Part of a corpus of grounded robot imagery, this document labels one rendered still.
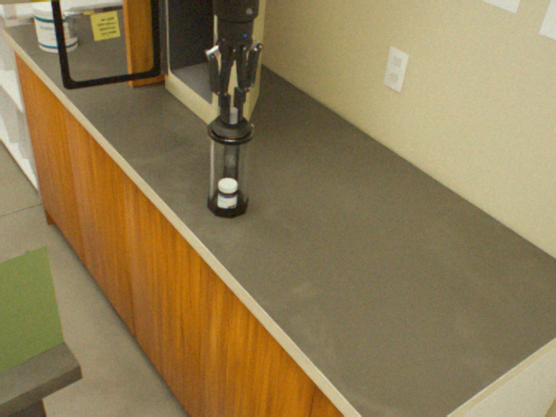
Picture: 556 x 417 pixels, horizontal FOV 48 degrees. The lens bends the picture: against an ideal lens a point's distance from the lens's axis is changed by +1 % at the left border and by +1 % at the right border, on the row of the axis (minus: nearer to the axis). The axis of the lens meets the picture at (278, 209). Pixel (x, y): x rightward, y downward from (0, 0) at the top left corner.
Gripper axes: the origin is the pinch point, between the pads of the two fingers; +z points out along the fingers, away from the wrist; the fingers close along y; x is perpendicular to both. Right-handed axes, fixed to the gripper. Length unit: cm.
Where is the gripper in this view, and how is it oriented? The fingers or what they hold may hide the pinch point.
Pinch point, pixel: (232, 105)
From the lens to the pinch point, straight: 139.6
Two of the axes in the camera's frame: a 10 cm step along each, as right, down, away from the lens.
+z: -0.8, 7.9, 6.1
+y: -8.1, 3.0, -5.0
